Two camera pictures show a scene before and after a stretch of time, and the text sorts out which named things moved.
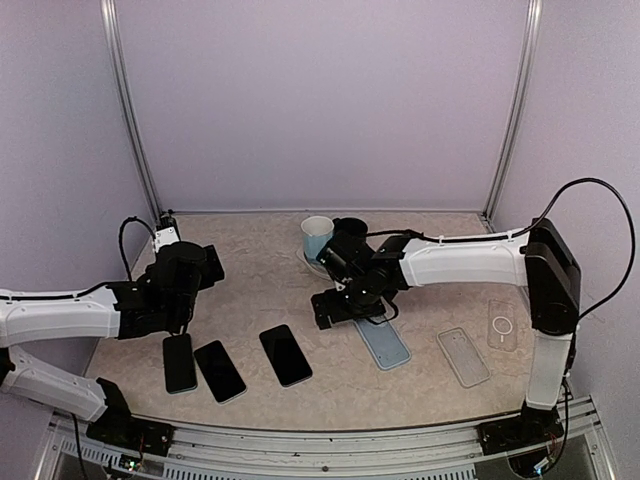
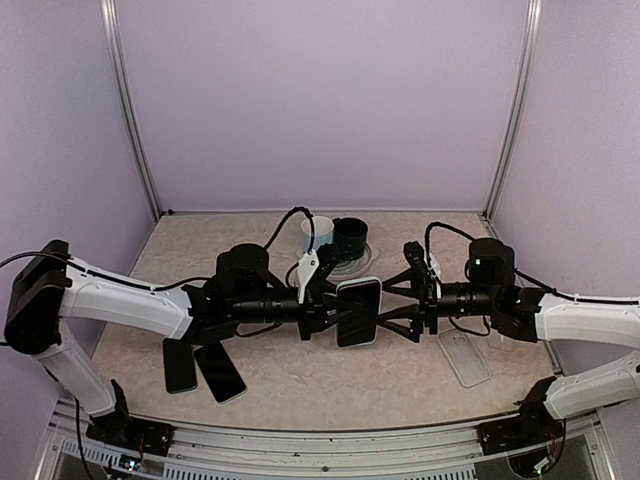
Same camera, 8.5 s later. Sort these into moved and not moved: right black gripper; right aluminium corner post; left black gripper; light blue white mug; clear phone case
Moved: left black gripper; right black gripper
Not moved: clear phone case; light blue white mug; right aluminium corner post
